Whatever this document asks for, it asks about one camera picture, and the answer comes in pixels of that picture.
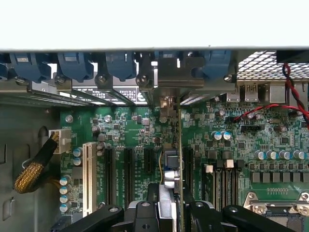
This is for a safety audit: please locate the black RAM slot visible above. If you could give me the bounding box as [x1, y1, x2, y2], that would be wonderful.
[223, 159, 235, 208]
[234, 159, 245, 194]
[215, 159, 225, 211]

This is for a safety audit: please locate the long black expansion slot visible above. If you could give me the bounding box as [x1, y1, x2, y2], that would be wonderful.
[124, 147, 136, 206]
[103, 147, 116, 206]
[183, 147, 195, 194]

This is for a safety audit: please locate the short black expansion slot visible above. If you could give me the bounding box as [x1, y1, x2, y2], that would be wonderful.
[144, 147, 155, 174]

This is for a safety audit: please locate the white expansion slot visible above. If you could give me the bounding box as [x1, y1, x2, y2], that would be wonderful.
[82, 142, 97, 218]

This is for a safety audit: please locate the CPU socket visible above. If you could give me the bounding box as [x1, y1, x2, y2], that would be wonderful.
[242, 190, 309, 232]

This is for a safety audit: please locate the green motherboard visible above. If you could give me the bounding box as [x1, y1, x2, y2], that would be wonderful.
[59, 82, 309, 232]

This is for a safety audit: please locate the metal expansion slot cover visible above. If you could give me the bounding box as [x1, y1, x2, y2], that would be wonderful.
[180, 73, 236, 107]

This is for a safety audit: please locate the grey metal PC case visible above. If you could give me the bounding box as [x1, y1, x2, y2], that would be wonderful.
[0, 47, 309, 232]

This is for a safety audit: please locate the braided wire with white plug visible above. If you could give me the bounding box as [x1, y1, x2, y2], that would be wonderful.
[13, 129, 72, 194]

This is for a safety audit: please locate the red black twisted wire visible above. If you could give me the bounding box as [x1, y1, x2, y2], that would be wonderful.
[233, 63, 309, 123]

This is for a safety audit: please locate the black intrusion switch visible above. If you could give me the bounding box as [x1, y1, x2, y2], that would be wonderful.
[276, 50, 309, 64]

